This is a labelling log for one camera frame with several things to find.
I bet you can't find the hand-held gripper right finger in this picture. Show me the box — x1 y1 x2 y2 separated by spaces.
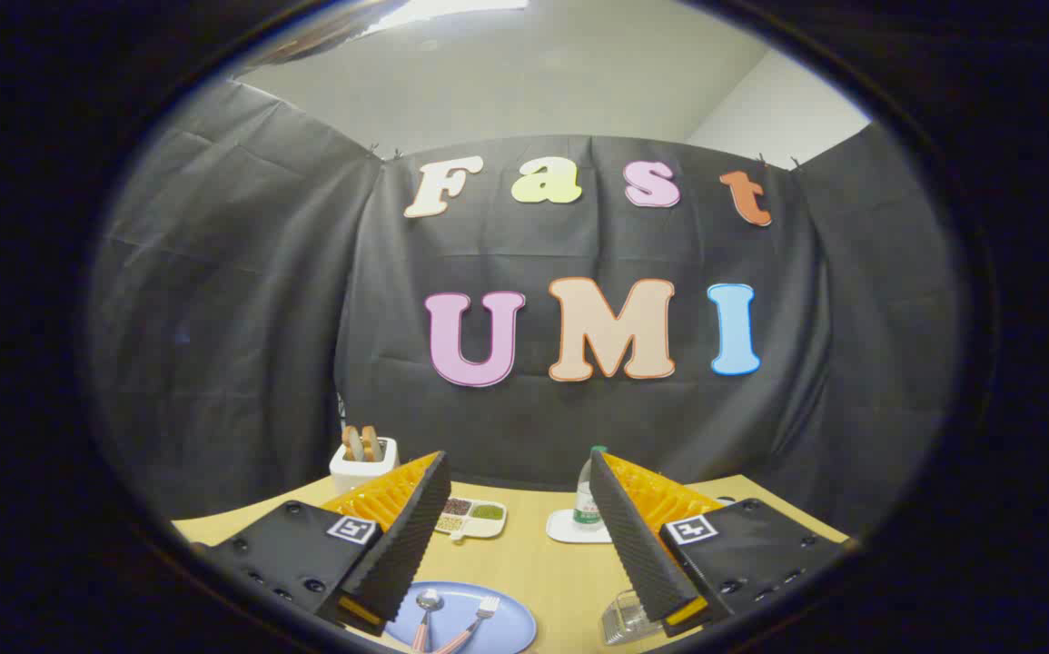
589 449 854 639

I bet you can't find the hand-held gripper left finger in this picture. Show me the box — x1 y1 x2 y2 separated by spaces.
204 451 452 637

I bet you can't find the spoon with red checked handle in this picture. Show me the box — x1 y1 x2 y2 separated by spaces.
411 589 445 654

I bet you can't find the fork with red checked handle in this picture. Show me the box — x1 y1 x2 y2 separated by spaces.
438 595 500 654

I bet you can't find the clear water bottle green cap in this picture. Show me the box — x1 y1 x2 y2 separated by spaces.
573 445 610 530

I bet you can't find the white divided dish with beans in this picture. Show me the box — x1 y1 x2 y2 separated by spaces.
434 497 508 544

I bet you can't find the clear cutlery drain rack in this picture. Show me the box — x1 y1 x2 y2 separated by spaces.
601 589 672 647

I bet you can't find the white coaster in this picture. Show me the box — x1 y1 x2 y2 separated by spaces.
546 509 617 546

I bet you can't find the white toaster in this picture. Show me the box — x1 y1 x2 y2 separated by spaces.
330 436 400 497

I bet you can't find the blue plate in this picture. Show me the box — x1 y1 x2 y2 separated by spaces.
385 581 538 654

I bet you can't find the black backdrop cloth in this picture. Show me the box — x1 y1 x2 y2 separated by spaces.
86 77 967 548

